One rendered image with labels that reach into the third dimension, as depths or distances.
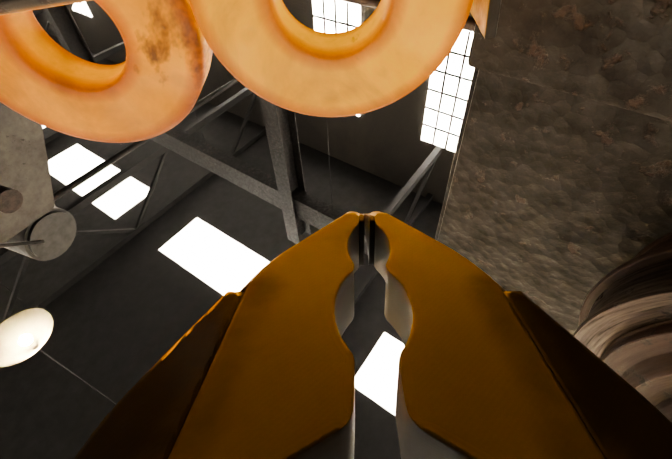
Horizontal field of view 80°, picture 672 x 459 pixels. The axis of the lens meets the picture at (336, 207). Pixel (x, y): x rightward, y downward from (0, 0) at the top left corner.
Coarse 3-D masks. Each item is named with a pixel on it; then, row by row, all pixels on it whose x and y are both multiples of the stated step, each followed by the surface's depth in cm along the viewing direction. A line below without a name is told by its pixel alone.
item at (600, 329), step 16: (640, 272) 47; (656, 272) 45; (608, 288) 52; (624, 288) 48; (640, 288) 45; (656, 288) 43; (608, 304) 47; (624, 304) 45; (640, 304) 43; (656, 304) 42; (592, 320) 49; (608, 320) 47; (624, 320) 46; (640, 320) 45; (656, 320) 43; (576, 336) 52; (592, 336) 51; (608, 336) 49
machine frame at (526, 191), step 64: (512, 0) 41; (576, 0) 38; (640, 0) 35; (512, 64) 45; (576, 64) 41; (640, 64) 38; (512, 128) 56; (576, 128) 51; (640, 128) 47; (448, 192) 82; (512, 192) 63; (576, 192) 56; (640, 192) 51; (512, 256) 71; (576, 256) 63; (576, 320) 72
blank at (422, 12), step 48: (192, 0) 21; (240, 0) 21; (384, 0) 23; (432, 0) 21; (240, 48) 23; (288, 48) 23; (336, 48) 24; (384, 48) 23; (432, 48) 23; (288, 96) 26; (336, 96) 26; (384, 96) 26
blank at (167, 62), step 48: (96, 0) 21; (144, 0) 21; (0, 48) 23; (48, 48) 26; (144, 48) 23; (192, 48) 23; (0, 96) 26; (48, 96) 26; (96, 96) 26; (144, 96) 26; (192, 96) 26
